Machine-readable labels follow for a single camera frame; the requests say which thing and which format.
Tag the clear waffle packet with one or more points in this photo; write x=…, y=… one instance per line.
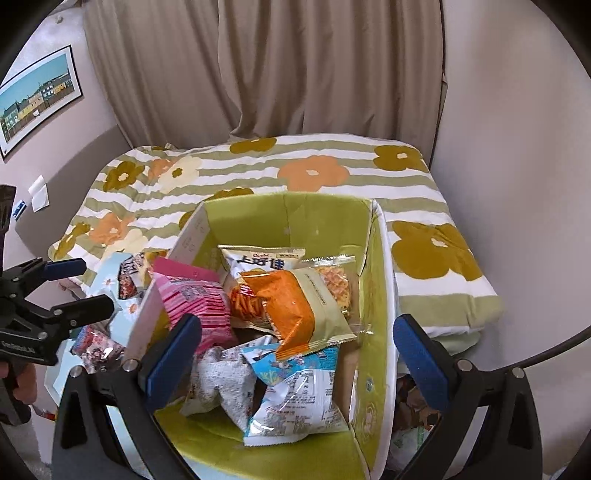
x=334, y=286

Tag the green cardboard box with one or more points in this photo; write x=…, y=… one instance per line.
x=374, y=323

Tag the wall poster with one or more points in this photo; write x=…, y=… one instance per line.
x=37, y=97

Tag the brown white chips bag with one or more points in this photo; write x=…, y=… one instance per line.
x=131, y=277

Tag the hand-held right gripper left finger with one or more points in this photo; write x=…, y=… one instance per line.
x=173, y=360

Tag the beige curtain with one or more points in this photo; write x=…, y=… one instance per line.
x=258, y=64

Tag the silver white snack packet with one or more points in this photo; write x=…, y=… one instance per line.
x=221, y=383

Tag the white wall paper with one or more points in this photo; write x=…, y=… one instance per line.
x=39, y=193

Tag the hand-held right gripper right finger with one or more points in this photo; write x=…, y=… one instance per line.
x=422, y=364

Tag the blue wall tag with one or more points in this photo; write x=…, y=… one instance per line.
x=18, y=209

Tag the blue white snack packet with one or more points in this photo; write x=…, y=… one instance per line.
x=295, y=397

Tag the floral striped blanket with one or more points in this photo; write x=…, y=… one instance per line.
x=415, y=184

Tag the orange beige snack bag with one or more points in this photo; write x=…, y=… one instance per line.
x=304, y=314

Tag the white orange chips bag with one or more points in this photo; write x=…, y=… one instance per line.
x=258, y=263

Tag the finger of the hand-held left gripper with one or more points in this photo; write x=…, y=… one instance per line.
x=87, y=309
x=64, y=268

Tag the pink striped snack packet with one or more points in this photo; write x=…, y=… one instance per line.
x=194, y=295

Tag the person's left hand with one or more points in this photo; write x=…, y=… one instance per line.
x=25, y=385

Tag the cartoon print snack packet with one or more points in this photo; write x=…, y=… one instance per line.
x=99, y=348

